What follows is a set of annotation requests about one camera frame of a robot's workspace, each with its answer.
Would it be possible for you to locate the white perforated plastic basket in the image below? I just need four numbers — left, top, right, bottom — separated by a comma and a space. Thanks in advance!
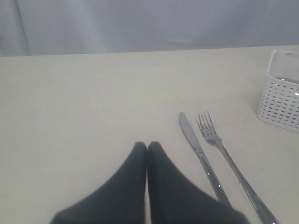
257, 50, 299, 133

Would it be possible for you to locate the silver foil packet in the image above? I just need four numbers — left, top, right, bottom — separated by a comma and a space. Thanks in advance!
275, 77, 299, 84

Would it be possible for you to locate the silver metal table knife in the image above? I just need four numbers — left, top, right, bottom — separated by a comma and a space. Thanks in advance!
178, 112, 232, 207

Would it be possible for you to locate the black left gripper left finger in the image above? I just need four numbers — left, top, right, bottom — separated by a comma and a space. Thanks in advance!
51, 142, 147, 224

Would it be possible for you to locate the silver metal fork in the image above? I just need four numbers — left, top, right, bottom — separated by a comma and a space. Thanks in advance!
197, 112, 279, 224

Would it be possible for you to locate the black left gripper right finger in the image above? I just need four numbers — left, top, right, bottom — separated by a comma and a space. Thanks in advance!
147, 141, 248, 224

